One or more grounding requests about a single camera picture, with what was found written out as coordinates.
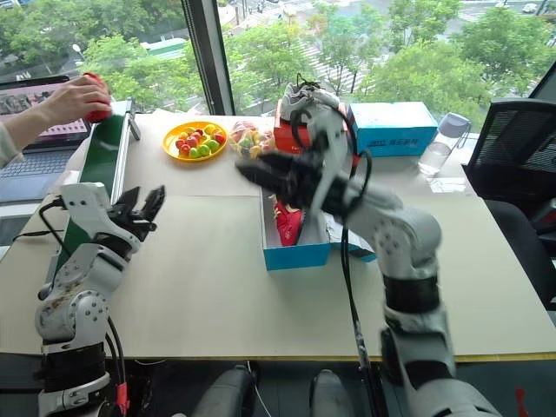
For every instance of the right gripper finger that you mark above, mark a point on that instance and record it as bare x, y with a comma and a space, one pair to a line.
260, 176
278, 160

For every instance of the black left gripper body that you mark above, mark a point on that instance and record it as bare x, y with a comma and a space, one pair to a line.
132, 221

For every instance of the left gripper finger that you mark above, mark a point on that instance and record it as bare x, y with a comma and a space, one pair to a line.
155, 200
128, 200

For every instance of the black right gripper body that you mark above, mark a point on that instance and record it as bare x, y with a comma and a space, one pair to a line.
304, 178

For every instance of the red toy fruit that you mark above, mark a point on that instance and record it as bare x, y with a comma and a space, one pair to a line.
101, 112
220, 138
183, 150

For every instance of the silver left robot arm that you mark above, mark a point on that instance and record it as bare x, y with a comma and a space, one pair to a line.
74, 282

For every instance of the person's sleeved forearm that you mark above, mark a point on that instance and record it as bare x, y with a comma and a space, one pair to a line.
11, 141

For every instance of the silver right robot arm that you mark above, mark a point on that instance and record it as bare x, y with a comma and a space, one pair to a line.
408, 243

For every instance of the red shoebox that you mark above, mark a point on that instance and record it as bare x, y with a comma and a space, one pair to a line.
284, 137

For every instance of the open blue shoebox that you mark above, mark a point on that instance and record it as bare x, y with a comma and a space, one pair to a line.
295, 257

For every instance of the person's bare hand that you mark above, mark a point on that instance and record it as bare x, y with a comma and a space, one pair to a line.
74, 102

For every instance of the clear bag of toy fruit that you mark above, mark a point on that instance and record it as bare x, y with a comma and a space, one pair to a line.
249, 139

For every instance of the red sneaker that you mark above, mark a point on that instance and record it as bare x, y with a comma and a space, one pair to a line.
289, 223

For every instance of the yellow plate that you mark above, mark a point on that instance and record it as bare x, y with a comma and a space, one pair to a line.
171, 150

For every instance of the green conveyor belt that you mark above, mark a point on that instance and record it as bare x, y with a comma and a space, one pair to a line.
102, 152

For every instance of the green toy fruit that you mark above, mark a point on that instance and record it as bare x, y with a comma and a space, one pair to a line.
213, 146
198, 152

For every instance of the grey sneaker with black laces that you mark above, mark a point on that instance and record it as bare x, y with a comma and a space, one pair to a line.
299, 97

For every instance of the yellow toy fruit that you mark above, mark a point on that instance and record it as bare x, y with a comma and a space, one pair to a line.
210, 129

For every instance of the grey laptop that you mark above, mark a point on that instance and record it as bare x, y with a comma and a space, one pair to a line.
39, 165

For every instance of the closed blue cardboard box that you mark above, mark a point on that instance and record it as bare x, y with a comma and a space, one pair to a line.
391, 130

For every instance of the clear water bottle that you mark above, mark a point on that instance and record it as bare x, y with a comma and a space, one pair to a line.
438, 152

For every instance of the dark rounded shape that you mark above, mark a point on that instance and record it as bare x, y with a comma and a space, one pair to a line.
330, 395
226, 391

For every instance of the black mesh office chair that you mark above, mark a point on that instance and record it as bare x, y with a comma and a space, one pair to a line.
517, 147

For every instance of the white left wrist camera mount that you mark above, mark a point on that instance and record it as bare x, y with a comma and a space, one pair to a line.
87, 208

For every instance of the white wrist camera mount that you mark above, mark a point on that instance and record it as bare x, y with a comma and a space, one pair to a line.
87, 208
332, 143

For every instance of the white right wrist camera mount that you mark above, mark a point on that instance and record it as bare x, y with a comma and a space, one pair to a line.
332, 143

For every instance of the dark window frame post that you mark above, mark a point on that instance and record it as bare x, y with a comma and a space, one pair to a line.
208, 52

